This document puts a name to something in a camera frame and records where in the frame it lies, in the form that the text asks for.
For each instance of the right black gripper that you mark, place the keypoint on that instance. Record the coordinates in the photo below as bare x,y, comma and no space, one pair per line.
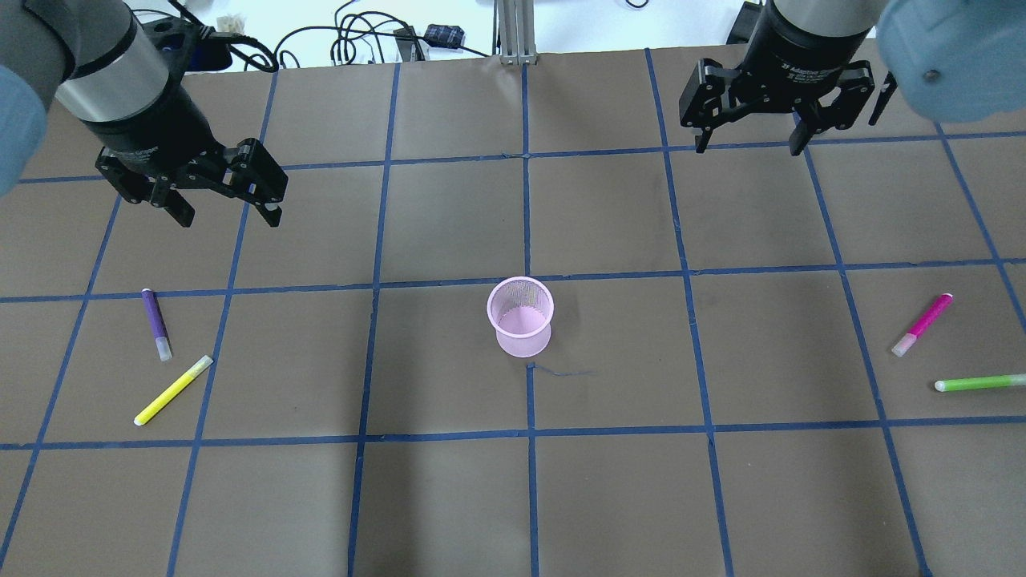
804,54

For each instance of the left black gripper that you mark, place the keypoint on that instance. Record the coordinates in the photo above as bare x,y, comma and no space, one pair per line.
154,123

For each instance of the purple pen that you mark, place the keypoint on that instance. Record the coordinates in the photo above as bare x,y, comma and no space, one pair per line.
157,324

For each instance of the pink pen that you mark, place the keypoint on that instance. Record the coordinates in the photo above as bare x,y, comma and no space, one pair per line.
913,334

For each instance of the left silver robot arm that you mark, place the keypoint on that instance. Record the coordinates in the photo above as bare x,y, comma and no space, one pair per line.
123,80

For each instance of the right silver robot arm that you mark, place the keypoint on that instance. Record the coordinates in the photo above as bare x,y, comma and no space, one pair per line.
952,61

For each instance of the pink mesh cup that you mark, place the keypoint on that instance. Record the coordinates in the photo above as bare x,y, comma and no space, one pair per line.
521,310

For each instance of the yellow pen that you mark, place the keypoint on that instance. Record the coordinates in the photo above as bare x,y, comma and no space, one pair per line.
174,389

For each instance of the small blue black device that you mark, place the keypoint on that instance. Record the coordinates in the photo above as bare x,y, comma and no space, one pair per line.
444,36

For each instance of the green pen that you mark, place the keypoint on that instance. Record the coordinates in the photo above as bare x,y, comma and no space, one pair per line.
964,384

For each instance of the aluminium frame post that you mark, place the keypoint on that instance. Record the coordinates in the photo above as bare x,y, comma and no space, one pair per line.
514,32

